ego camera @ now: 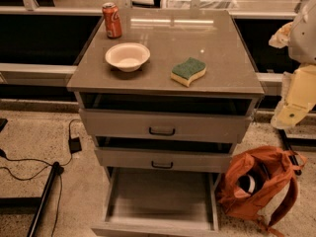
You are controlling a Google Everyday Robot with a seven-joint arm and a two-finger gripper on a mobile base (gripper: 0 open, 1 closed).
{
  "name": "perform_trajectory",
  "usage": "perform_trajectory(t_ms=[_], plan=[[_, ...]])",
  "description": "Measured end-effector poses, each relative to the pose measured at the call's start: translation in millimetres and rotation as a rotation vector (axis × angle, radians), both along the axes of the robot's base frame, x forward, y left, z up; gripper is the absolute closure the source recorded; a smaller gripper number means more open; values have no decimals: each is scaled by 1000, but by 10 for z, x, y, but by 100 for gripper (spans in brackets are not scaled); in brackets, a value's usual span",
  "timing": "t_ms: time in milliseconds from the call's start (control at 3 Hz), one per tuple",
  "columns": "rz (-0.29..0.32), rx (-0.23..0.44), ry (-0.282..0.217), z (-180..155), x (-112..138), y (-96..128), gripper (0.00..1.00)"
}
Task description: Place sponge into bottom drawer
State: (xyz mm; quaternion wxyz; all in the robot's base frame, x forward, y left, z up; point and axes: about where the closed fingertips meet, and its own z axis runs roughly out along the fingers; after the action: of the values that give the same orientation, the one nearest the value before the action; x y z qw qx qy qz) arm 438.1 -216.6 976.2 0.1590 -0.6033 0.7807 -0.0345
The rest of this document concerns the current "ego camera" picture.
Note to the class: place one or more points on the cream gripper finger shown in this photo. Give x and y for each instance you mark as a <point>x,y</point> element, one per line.
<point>287,116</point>
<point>281,38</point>

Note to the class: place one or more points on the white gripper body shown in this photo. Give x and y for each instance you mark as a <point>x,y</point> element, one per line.
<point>303,39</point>

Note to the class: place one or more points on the green and yellow sponge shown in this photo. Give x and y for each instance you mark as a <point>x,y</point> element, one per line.
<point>188,71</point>

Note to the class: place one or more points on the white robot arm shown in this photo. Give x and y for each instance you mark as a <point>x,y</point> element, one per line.
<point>302,38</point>

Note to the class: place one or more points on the grey drawer cabinet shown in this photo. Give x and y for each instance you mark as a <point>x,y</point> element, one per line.
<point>229,87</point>

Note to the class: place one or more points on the bottom drawer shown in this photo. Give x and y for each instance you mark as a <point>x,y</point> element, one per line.
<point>157,203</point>

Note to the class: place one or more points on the drawer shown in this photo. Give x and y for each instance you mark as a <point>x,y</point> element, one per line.
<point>163,160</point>
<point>146,125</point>
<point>157,203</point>

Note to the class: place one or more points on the middle drawer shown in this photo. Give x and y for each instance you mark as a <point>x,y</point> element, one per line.
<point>163,160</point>

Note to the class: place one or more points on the top drawer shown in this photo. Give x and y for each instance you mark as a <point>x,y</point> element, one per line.
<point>146,125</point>

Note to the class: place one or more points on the black bar on floor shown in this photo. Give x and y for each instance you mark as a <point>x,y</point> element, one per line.
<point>287,146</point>

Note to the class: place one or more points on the orange backpack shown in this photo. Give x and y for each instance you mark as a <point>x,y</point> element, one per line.
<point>272,170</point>

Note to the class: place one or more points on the white tape roll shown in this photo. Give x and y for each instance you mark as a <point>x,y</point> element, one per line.
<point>247,184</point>

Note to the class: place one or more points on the white paper bowl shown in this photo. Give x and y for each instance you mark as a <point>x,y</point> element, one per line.
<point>127,57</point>

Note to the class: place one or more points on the red soda can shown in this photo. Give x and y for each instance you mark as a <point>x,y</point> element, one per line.
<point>112,20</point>

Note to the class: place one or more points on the black power adapter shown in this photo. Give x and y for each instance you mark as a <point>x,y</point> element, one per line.
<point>74,145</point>

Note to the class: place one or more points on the black metal stand leg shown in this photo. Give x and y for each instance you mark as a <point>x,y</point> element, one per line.
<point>34,207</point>

